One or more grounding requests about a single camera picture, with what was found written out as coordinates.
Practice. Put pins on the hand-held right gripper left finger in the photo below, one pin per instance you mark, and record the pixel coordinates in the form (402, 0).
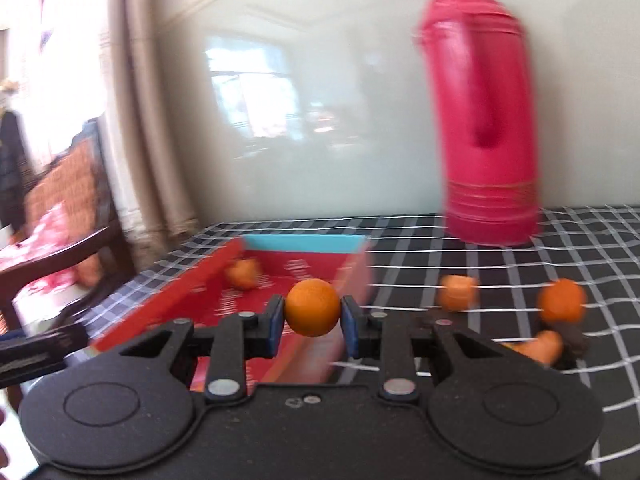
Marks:
(276, 327)

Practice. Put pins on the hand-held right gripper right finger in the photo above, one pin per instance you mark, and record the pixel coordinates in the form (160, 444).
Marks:
(350, 327)

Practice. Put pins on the large round orange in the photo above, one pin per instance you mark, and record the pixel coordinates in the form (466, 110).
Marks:
(312, 307)

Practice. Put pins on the red cardboard box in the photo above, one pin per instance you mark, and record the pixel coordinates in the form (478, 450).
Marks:
(220, 305)

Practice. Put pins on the small orange tangerine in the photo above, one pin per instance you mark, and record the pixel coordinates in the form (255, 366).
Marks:
(562, 301)
(242, 274)
(540, 346)
(457, 292)

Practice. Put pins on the dark brown fruit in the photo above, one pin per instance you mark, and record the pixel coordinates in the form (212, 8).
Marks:
(574, 341)

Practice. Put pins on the red white checked cloth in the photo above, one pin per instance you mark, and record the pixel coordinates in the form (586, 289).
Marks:
(45, 230)

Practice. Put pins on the black white checked tablecloth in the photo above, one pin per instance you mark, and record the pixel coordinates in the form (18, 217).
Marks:
(500, 265)

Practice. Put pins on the wooden armchair with woven back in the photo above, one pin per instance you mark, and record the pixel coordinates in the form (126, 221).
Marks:
(75, 185)

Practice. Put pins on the dark hanging coat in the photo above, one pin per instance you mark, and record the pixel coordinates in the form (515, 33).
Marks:
(10, 170)

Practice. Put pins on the beige embroidered curtain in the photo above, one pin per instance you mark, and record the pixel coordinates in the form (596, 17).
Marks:
(150, 110)

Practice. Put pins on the red thermos flask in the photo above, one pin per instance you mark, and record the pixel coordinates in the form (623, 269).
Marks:
(480, 110)

